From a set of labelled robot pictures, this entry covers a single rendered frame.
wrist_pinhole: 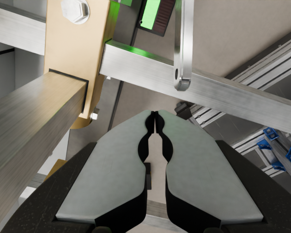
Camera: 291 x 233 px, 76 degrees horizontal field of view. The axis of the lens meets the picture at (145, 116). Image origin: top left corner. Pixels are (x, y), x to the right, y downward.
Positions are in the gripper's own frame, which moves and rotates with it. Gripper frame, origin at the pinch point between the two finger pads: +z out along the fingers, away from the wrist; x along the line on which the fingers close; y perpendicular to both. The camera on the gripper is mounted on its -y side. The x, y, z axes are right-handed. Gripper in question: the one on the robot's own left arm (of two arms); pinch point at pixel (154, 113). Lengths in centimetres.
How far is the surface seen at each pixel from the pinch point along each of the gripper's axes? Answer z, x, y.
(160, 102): 91, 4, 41
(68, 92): 2.8, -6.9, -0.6
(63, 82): 4.5, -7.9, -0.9
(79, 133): 21.3, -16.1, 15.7
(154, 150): 91, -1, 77
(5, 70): 26.5, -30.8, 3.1
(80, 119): 6.7, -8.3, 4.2
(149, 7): 21.2, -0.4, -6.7
